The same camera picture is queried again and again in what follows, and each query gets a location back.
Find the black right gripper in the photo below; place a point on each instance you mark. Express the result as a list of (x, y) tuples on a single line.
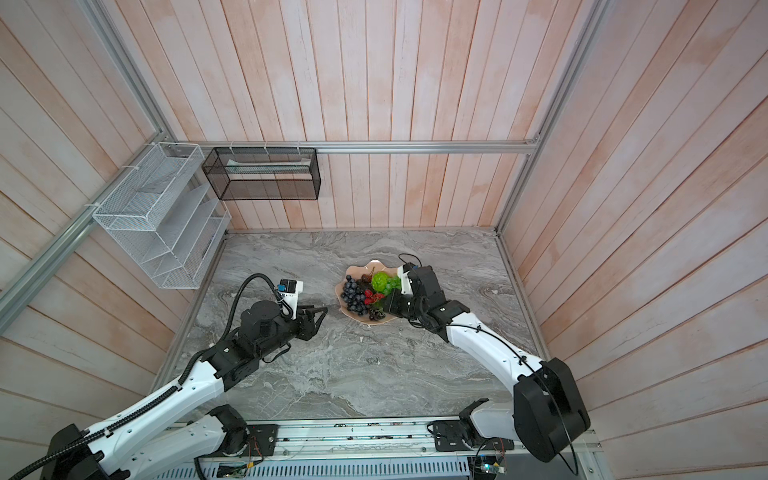
[(393, 308)]

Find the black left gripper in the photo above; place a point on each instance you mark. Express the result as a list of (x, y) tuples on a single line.
[(306, 320)]

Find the dark purple grape bunch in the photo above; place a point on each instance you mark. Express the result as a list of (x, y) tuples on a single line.
[(354, 295)]

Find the black cherry pair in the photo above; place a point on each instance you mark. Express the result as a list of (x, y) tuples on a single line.
[(376, 314)]

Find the bumpy green fake fruit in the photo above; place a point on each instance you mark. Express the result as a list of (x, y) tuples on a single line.
[(381, 283)]

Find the red cherry pair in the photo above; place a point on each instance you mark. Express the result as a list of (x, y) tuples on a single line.
[(372, 297)]

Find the green grape bunch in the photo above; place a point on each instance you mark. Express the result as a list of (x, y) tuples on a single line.
[(392, 284)]

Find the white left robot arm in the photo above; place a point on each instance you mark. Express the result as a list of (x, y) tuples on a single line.
[(209, 374)]

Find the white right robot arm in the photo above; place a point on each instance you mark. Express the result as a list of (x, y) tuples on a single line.
[(546, 413)]

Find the pink scalloped fruit bowl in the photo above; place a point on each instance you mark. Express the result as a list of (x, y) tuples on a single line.
[(365, 272)]

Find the white ventilation grille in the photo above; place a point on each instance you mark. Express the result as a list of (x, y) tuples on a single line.
[(450, 467)]

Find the green circuit board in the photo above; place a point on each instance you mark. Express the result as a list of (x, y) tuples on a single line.
[(487, 469)]

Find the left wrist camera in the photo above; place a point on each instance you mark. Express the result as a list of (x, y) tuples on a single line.
[(289, 290)]

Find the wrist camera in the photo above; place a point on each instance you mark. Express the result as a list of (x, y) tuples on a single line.
[(405, 282), (289, 290)]

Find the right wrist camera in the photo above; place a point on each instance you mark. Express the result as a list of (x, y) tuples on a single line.
[(405, 282)]

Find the aluminium mounting rail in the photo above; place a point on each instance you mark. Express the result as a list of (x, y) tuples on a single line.
[(397, 437)]

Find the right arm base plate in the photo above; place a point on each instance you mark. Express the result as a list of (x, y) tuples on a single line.
[(460, 435)]

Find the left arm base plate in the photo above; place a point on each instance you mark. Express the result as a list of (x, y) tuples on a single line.
[(255, 440)]

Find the black wire mesh basket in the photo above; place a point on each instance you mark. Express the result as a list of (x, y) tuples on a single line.
[(263, 173)]

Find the aluminium frame crossbar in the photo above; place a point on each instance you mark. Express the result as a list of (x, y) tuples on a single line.
[(381, 147)]

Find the white wire mesh shelf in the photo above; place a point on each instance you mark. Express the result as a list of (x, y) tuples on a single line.
[(167, 221)]

